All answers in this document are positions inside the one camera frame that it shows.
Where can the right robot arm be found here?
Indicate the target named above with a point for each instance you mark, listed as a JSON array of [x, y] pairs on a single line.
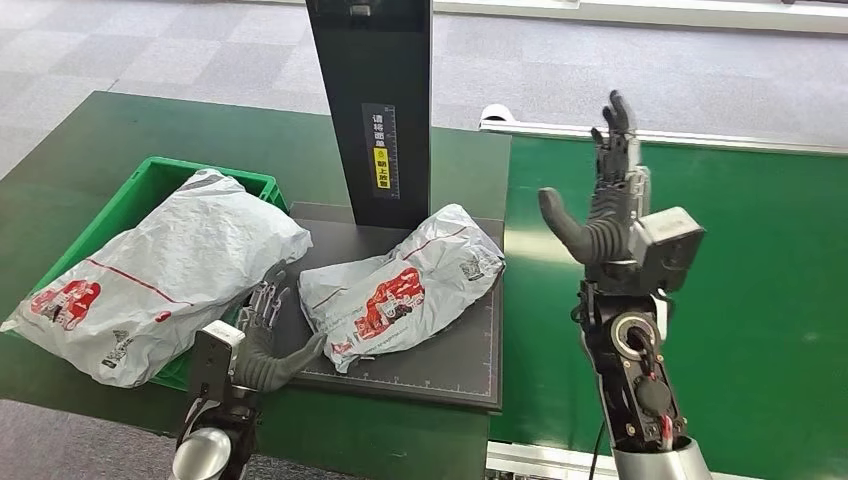
[[629, 397]]

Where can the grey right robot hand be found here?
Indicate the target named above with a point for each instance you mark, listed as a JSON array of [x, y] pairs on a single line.
[[606, 232]]

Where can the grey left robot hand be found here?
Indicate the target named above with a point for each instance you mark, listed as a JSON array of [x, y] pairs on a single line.
[[258, 361]]

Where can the green plastic crate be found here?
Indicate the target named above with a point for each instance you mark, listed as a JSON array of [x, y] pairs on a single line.
[[152, 179]]

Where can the small white red courier package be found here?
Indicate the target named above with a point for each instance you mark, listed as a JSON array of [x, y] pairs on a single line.
[[424, 265]]

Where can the white conveyor roller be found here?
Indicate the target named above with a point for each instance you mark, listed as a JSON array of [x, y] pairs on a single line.
[[497, 114]]

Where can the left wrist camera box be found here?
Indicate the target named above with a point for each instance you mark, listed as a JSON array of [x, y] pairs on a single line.
[[212, 358]]

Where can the black yellow label sticker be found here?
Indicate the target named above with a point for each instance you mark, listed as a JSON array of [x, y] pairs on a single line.
[[381, 152]]

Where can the green conveyor belt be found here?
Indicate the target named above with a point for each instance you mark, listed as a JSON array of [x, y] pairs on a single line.
[[762, 265]]

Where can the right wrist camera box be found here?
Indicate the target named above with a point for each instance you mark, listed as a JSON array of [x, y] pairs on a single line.
[[669, 245]]

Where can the long silver conveyor rail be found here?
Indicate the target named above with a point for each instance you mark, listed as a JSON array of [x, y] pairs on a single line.
[[696, 138]]

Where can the large white red courier package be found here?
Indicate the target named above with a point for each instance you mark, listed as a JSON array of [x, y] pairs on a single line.
[[185, 245]]

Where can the black inbound scanner machine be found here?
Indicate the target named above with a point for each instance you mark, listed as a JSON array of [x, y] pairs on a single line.
[[384, 66]]

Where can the short silver conveyor rail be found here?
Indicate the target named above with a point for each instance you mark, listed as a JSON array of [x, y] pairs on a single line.
[[543, 460]]

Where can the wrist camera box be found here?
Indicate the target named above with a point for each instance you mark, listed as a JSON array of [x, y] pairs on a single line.
[[212, 358], [669, 245]]

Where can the white wall ledge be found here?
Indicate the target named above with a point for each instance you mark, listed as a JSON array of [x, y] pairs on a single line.
[[662, 16]]

